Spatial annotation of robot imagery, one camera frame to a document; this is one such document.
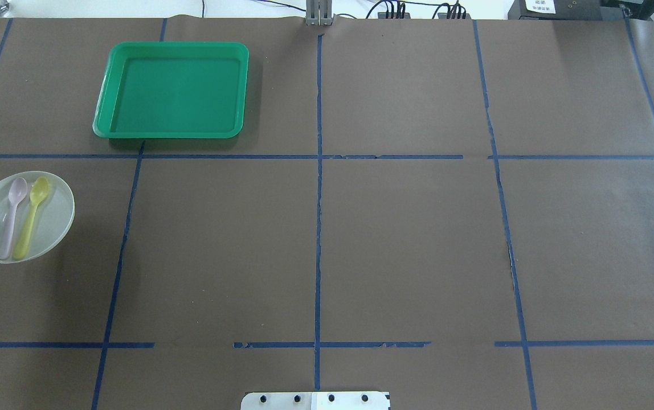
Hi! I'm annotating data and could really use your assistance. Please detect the pink plastic spoon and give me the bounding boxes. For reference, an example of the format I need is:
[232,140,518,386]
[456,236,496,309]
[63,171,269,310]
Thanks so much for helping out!
[0,177,28,260]

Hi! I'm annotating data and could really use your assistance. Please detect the white round plate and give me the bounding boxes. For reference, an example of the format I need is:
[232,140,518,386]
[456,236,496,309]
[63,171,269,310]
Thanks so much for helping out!
[0,171,75,263]

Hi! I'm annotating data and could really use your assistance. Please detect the yellow plastic spoon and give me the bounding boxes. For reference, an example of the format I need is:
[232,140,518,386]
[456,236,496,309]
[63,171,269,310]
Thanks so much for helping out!
[13,177,51,260]

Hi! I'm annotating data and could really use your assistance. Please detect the green plastic tray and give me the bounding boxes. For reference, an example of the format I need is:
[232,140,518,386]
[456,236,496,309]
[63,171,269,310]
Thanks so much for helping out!
[92,42,250,140]

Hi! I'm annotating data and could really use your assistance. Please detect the black power strip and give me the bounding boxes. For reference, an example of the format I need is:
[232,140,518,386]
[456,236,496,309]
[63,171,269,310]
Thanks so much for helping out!
[432,2,471,20]
[375,2,410,20]

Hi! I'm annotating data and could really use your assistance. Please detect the black box device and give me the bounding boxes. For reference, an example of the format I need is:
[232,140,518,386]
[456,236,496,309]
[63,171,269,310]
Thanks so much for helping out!
[507,1,624,21]

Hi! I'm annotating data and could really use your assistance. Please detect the white camera mast base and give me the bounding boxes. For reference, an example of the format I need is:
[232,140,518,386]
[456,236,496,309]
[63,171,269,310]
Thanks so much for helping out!
[240,390,391,409]

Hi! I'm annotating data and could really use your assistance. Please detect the aluminium frame post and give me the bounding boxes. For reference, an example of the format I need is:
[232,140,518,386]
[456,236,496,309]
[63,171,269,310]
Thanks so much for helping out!
[305,0,334,26]

